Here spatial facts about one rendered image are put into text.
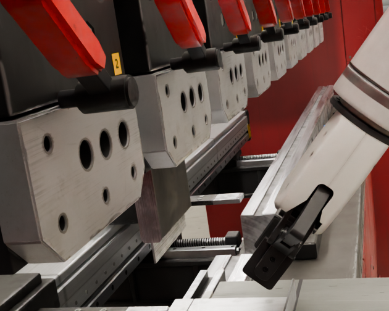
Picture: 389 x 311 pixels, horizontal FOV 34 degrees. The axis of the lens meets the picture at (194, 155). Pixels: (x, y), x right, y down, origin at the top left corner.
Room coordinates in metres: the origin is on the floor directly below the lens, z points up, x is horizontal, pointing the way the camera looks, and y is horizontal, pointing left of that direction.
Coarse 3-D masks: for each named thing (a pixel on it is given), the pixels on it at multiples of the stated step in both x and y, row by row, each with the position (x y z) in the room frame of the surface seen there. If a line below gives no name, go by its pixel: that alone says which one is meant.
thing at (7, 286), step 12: (0, 276) 0.70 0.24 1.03; (12, 276) 0.69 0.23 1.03; (24, 276) 0.69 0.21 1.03; (36, 276) 0.69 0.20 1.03; (0, 288) 0.66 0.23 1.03; (12, 288) 0.66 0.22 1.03; (24, 288) 0.66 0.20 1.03; (36, 288) 0.68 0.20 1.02; (48, 288) 0.69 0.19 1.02; (0, 300) 0.63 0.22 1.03; (12, 300) 0.63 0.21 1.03; (24, 300) 0.65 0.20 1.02; (36, 300) 0.66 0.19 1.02; (48, 300) 0.68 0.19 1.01
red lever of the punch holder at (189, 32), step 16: (160, 0) 0.46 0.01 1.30; (176, 0) 0.46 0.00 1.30; (176, 16) 0.47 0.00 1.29; (192, 16) 0.47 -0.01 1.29; (176, 32) 0.48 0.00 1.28; (192, 32) 0.48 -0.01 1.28; (192, 48) 0.51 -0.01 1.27; (176, 64) 0.53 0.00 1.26; (192, 64) 0.52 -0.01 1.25; (208, 64) 0.51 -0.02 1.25
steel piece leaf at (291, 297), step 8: (288, 296) 0.56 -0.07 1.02; (192, 304) 0.62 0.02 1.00; (200, 304) 0.62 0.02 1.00; (208, 304) 0.62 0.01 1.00; (216, 304) 0.61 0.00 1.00; (224, 304) 0.61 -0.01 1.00; (232, 304) 0.61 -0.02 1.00; (240, 304) 0.60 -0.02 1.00; (248, 304) 0.60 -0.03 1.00; (256, 304) 0.60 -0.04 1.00; (264, 304) 0.60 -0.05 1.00; (272, 304) 0.59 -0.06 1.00; (280, 304) 0.59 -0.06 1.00; (288, 304) 0.55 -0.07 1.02
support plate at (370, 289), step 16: (224, 288) 0.65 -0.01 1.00; (240, 288) 0.65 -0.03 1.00; (256, 288) 0.64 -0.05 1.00; (272, 288) 0.64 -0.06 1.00; (288, 288) 0.63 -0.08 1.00; (304, 288) 0.62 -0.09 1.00; (320, 288) 0.62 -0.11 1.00; (336, 288) 0.61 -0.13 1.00; (352, 288) 0.61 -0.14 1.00; (368, 288) 0.60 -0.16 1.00; (384, 288) 0.60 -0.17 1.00; (304, 304) 0.59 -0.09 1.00; (320, 304) 0.58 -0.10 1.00; (336, 304) 0.58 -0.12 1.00; (352, 304) 0.57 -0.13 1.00; (368, 304) 0.57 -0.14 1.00; (384, 304) 0.56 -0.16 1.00
